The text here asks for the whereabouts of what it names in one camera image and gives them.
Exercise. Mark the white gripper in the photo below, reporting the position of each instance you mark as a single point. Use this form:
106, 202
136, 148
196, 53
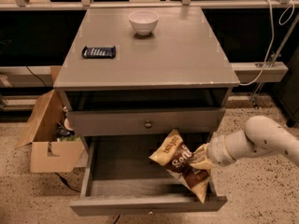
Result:
215, 152

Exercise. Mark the brown and yellow chip bag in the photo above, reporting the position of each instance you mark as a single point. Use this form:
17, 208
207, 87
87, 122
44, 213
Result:
175, 157

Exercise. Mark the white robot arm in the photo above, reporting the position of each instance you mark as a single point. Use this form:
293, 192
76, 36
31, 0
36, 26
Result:
261, 137

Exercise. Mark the closed grey top drawer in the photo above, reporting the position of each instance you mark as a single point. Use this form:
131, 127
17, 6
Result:
149, 121

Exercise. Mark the open grey middle drawer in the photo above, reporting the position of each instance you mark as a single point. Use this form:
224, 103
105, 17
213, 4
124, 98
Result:
121, 179

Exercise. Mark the grey wooden drawer cabinet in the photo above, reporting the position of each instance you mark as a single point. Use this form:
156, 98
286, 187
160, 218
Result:
179, 65

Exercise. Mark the white ceramic bowl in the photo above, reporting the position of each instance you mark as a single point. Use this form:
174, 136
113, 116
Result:
143, 21

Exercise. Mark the open cardboard box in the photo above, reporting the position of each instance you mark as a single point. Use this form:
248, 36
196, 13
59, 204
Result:
48, 155

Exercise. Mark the dark blue snack bar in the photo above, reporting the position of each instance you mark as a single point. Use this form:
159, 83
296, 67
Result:
98, 52

